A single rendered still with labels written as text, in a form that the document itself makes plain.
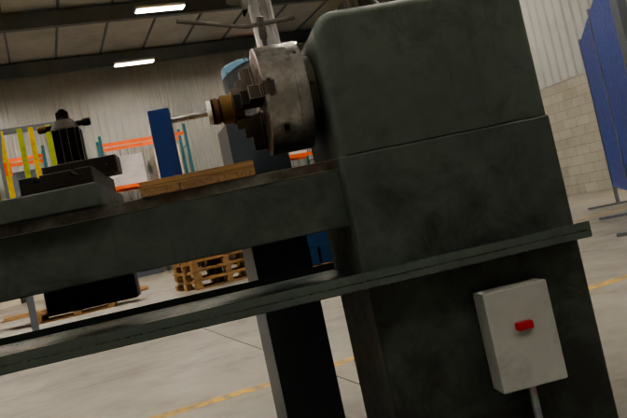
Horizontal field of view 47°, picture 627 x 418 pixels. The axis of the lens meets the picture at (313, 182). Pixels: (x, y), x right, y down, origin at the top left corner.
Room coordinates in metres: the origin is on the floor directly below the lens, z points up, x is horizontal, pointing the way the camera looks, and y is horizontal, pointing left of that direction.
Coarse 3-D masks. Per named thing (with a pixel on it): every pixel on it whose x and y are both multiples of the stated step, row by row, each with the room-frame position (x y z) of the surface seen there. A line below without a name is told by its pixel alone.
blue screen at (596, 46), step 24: (600, 0) 6.81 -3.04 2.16; (600, 24) 7.25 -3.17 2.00; (600, 48) 7.71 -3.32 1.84; (624, 48) 6.10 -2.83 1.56; (600, 72) 8.27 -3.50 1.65; (624, 72) 6.35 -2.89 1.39; (600, 96) 8.91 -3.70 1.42; (624, 96) 6.72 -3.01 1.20; (600, 120) 9.65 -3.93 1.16; (624, 120) 7.13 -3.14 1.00; (624, 144) 7.59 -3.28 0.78; (624, 168) 8.05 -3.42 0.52
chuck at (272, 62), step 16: (256, 48) 2.03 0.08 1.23; (272, 48) 2.01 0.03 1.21; (256, 64) 1.99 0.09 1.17; (272, 64) 1.95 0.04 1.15; (288, 64) 1.96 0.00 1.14; (256, 80) 2.08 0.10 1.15; (288, 80) 1.94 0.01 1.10; (272, 96) 1.93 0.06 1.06; (288, 96) 1.94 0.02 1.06; (272, 112) 1.94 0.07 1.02; (288, 112) 1.95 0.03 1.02; (272, 128) 1.96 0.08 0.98; (272, 144) 2.01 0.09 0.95; (288, 144) 2.02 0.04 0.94
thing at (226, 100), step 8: (224, 96) 2.04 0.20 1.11; (216, 104) 2.03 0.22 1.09; (224, 104) 2.03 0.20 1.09; (232, 104) 2.03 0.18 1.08; (216, 112) 2.03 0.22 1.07; (224, 112) 2.03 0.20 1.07; (232, 112) 2.03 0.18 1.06; (240, 112) 2.05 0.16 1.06; (216, 120) 2.04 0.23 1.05; (224, 120) 2.04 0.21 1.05; (232, 120) 2.05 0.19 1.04
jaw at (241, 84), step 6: (240, 72) 2.13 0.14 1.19; (246, 72) 2.13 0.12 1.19; (252, 72) 2.14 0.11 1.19; (240, 78) 2.12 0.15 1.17; (246, 78) 2.12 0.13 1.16; (252, 78) 2.12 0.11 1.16; (234, 84) 2.11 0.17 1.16; (240, 84) 2.10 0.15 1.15; (246, 84) 2.10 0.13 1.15; (252, 84) 2.10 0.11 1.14; (234, 90) 2.09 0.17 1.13; (240, 90) 2.09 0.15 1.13; (246, 90) 2.09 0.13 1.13
